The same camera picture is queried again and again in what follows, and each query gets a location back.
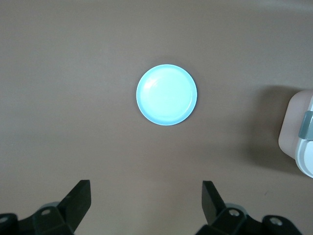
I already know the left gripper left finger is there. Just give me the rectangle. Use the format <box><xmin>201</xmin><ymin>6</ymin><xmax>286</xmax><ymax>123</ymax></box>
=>
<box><xmin>0</xmin><ymin>180</ymin><xmax>92</xmax><ymax>235</ymax></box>

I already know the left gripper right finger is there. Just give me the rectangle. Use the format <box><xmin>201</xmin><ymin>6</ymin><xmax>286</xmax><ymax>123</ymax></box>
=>
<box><xmin>197</xmin><ymin>180</ymin><xmax>301</xmax><ymax>235</ymax></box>

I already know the white lidded storage box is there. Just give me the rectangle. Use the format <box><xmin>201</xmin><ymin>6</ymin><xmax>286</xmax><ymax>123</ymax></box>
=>
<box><xmin>278</xmin><ymin>89</ymin><xmax>313</xmax><ymax>179</ymax></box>

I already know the light blue round plate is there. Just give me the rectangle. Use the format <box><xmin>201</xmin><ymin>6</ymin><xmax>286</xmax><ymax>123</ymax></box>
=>
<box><xmin>136</xmin><ymin>64</ymin><xmax>198</xmax><ymax>126</ymax></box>

